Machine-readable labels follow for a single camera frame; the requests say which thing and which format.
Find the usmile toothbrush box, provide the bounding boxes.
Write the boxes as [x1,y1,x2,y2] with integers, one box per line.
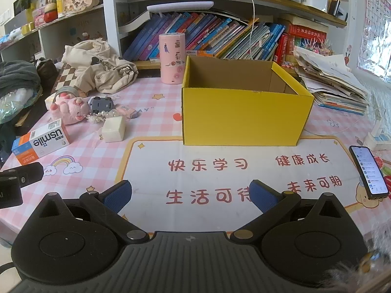
[11,119,70,165]

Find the pink plush pig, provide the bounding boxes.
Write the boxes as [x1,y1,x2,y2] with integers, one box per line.
[48,93,90,125]

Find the grey toy car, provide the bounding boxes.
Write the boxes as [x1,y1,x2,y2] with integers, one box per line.
[88,96,115,115]

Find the pearl ribbon hair accessory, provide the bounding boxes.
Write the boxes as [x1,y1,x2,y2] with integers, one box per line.
[86,109,120,124]

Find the roll of packing tape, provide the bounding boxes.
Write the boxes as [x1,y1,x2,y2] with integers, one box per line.
[54,86,79,99]

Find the iridescent plastic bag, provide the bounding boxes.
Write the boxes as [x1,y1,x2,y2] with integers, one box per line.
[0,86,43,124]

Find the pink white desk mat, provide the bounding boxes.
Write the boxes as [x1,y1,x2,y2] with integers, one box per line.
[1,78,390,241]

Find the grey folded sweater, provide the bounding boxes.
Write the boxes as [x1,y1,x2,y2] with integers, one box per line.
[0,60,40,97]

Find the black smartphone on table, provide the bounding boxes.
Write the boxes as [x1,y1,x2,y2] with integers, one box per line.
[348,146,389,200]

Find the wooden chessboard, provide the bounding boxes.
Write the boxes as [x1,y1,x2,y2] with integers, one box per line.
[51,63,81,93]

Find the yellow cardboard box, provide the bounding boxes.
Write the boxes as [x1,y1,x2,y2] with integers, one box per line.
[182,56,314,146]

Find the beige crumpled hoodie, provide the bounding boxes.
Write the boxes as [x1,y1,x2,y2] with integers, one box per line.
[62,38,139,94]

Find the stack of loose papers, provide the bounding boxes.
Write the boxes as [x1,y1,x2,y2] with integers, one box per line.
[293,46,369,115]

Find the red dictionaries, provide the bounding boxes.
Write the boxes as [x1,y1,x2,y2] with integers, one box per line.
[273,19,327,66]

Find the pink cylindrical canister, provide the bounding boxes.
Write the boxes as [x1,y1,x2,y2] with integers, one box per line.
[159,32,187,85]

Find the row of leaning books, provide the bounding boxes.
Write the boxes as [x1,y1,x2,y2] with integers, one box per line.
[123,11,286,62]

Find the white desk lamp bar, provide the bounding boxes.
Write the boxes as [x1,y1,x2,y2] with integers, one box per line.
[146,1,214,14]

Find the white charging cable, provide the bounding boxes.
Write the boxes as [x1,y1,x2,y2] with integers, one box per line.
[224,0,257,60]

